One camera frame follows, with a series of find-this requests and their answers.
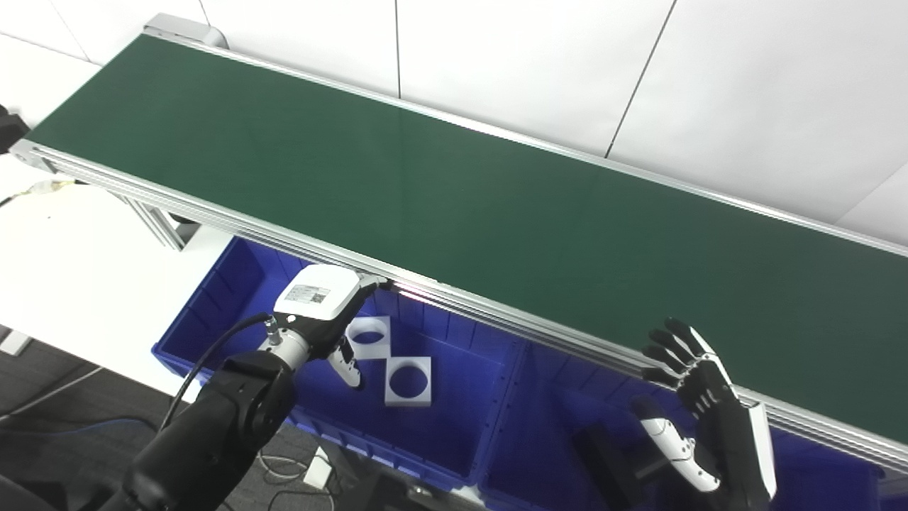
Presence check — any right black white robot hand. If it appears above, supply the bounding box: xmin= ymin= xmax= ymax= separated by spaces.
xmin=630 ymin=317 xmax=778 ymax=511

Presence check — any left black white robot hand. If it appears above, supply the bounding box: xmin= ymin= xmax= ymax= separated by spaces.
xmin=273 ymin=264 xmax=393 ymax=391

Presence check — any white adapter cord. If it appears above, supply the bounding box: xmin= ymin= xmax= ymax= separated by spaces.
xmin=257 ymin=449 xmax=313 ymax=487

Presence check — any white power adapter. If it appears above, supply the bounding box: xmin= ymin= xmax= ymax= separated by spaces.
xmin=304 ymin=446 xmax=334 ymax=490

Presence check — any green conveyor belt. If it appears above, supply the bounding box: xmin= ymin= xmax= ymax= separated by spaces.
xmin=9 ymin=13 xmax=908 ymax=476
xmin=25 ymin=34 xmax=908 ymax=444

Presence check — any black device on table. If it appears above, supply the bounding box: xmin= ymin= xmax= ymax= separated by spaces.
xmin=0 ymin=105 xmax=31 ymax=146

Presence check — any cable with white connector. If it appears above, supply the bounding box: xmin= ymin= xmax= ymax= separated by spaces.
xmin=0 ymin=179 xmax=75 ymax=208

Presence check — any white block with round hole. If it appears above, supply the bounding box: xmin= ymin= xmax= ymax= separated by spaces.
xmin=384 ymin=355 xmax=432 ymax=408
xmin=345 ymin=316 xmax=392 ymax=361

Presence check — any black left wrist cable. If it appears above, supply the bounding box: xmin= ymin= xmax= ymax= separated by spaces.
xmin=157 ymin=312 xmax=275 ymax=434

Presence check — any black part in bin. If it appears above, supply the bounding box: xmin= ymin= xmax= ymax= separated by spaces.
xmin=571 ymin=424 xmax=682 ymax=511

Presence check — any grey floor cable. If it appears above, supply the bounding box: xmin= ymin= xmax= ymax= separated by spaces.
xmin=0 ymin=366 xmax=104 ymax=419

